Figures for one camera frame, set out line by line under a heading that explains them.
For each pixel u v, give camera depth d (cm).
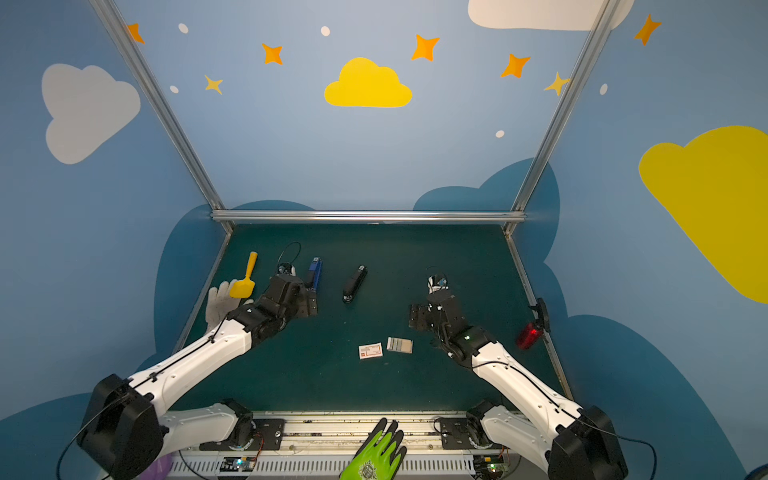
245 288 102
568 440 40
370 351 88
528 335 84
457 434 75
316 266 105
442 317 61
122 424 39
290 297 65
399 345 90
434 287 73
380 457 70
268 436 74
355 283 102
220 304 99
